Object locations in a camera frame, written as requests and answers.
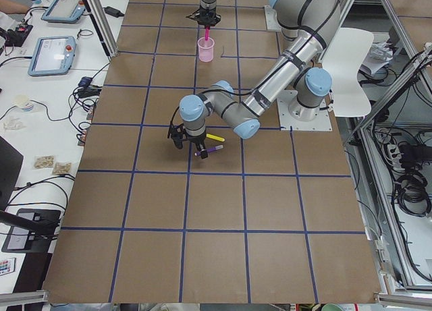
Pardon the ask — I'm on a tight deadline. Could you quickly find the pink marker pen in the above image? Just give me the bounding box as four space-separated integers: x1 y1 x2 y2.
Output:
204 26 210 48

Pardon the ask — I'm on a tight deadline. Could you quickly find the pink mesh cup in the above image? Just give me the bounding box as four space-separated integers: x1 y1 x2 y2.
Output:
197 37 215 62

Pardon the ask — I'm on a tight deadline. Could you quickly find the black power adapter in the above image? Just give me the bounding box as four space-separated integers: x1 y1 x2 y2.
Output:
103 6 124 18

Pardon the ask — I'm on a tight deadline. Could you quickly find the blue teach pendant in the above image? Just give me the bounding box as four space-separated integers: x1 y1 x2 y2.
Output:
28 36 76 77
41 0 86 24

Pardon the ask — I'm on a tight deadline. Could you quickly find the upper blue teach pendant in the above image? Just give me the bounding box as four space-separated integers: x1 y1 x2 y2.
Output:
41 0 86 24

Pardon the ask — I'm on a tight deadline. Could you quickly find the lower blue teach pendant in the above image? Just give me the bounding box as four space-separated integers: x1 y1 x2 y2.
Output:
28 36 76 77

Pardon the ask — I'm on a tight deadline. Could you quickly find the purple marker pen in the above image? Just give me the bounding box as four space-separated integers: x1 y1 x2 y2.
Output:
194 145 223 157

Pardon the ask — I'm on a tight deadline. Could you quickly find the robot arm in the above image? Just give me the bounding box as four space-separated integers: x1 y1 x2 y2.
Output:
167 0 340 159
196 0 221 28

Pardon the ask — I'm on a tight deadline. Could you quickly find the aluminium frame post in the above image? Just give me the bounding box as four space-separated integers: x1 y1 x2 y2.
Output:
83 0 118 58

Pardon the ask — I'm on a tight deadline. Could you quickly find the yellow marker pen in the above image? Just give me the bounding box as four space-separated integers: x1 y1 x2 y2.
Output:
206 134 225 142

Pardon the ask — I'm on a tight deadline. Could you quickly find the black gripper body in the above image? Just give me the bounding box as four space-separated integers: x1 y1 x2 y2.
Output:
195 7 221 25
186 134 207 151

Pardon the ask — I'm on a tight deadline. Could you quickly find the white plastic chair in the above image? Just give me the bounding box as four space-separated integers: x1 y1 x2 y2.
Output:
322 28 374 117

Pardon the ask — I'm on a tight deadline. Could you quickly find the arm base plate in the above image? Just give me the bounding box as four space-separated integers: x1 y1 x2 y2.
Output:
276 90 332 132

